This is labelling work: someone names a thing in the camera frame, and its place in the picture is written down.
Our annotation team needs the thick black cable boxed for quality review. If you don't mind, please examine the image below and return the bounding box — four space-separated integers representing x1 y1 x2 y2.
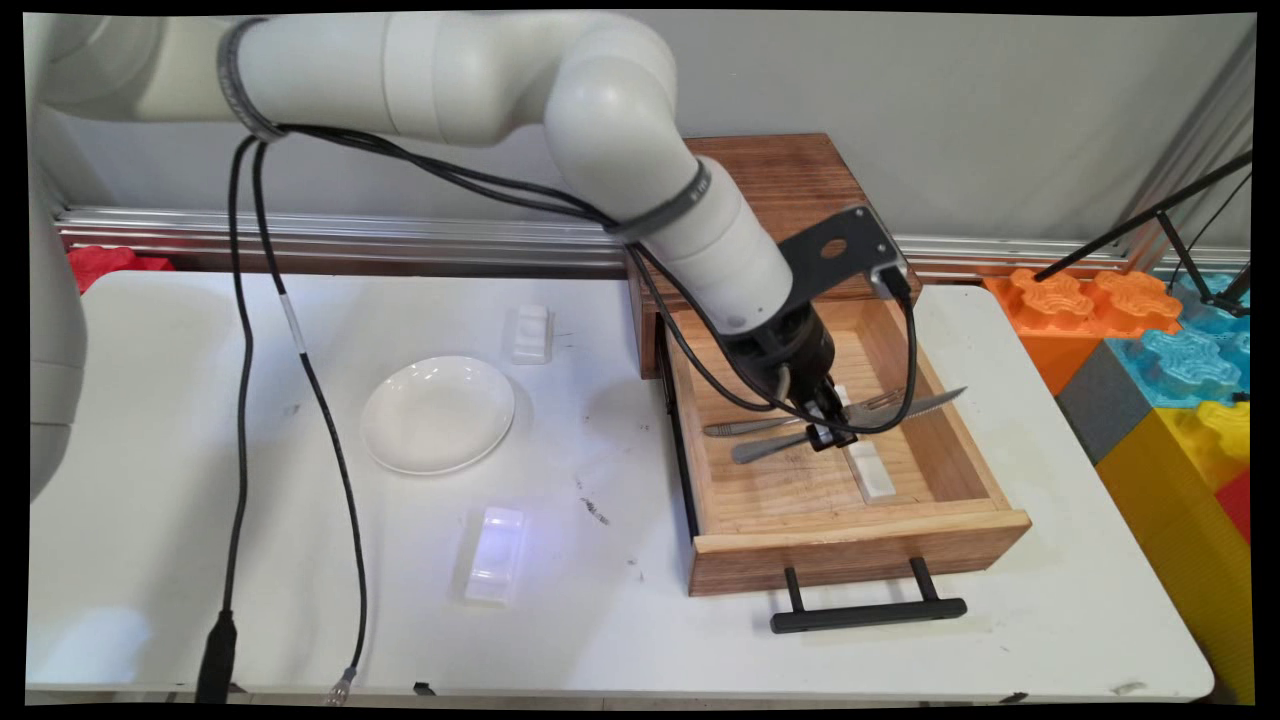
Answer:
195 125 919 706

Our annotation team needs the black drawer handle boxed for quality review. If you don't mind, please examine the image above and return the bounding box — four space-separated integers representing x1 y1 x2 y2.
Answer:
770 557 968 635

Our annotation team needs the grey cable strap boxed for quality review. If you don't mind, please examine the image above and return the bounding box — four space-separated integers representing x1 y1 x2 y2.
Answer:
217 18 291 143
605 160 713 244

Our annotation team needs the orange foam block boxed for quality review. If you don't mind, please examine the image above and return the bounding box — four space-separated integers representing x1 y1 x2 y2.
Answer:
985 268 1184 396

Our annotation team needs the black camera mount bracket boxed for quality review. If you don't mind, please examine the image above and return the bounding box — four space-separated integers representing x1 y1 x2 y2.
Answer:
780 205 901 301

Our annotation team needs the small silver wrist camera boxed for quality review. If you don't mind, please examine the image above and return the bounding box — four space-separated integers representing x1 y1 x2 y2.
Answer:
868 258 913 303

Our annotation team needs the red foam block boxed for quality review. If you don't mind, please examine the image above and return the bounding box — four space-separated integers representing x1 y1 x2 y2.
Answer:
1215 468 1253 546
65 245 176 296

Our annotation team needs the thin black cable, white tag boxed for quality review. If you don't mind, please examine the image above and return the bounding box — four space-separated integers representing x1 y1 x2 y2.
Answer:
250 125 801 706

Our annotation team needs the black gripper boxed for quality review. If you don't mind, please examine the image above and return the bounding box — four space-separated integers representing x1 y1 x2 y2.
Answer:
720 300 861 453

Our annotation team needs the silver table knife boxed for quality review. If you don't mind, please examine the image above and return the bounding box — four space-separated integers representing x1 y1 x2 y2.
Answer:
730 386 969 466

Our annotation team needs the black tripod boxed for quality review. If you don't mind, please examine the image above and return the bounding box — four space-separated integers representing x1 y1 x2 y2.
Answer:
1035 150 1253 319

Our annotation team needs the grey foam block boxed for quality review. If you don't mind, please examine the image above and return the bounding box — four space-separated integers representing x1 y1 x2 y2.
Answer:
1055 340 1151 466

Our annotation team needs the wooden cabinet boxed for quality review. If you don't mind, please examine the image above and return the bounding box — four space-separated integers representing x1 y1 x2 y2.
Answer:
625 133 923 381

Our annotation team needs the blue foam block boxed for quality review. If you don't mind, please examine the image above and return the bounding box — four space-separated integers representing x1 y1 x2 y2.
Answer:
1105 270 1251 409

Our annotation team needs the silver fork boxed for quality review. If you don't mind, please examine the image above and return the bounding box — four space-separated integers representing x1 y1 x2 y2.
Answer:
703 388 906 439

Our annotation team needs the aluminium rail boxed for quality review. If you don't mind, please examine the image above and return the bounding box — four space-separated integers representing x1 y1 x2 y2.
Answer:
55 207 1251 281

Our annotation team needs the white round plate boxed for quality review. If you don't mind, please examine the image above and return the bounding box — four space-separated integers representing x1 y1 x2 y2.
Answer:
360 355 517 476

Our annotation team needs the wooden drawer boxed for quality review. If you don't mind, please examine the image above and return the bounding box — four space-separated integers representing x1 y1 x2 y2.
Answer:
658 295 1033 598

